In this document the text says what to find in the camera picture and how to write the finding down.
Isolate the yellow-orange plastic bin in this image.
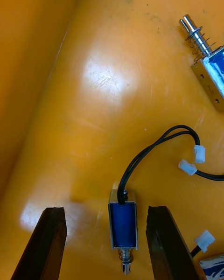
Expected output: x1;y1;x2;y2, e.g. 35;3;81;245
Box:
0;0;224;280

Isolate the metal solenoid blue label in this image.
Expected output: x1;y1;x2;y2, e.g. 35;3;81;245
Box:
108;125;206;275
178;14;224;112

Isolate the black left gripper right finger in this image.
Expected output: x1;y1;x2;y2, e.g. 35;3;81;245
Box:
146;205;202;280

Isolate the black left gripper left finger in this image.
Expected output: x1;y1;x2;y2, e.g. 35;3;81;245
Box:
10;206;68;280

